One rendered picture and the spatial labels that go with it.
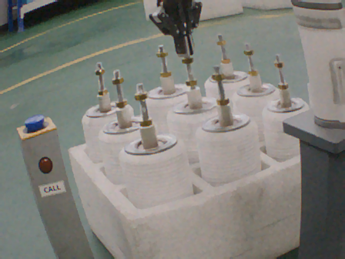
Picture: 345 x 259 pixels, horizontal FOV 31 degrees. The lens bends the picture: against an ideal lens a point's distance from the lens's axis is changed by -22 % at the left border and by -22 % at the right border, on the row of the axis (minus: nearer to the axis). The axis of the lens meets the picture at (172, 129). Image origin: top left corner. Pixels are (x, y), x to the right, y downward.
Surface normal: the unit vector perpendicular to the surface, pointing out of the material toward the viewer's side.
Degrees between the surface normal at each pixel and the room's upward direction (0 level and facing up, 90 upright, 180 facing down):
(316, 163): 90
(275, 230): 90
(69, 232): 90
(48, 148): 90
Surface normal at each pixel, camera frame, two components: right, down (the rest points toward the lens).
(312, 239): -0.87, 0.28
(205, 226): 0.36, 0.23
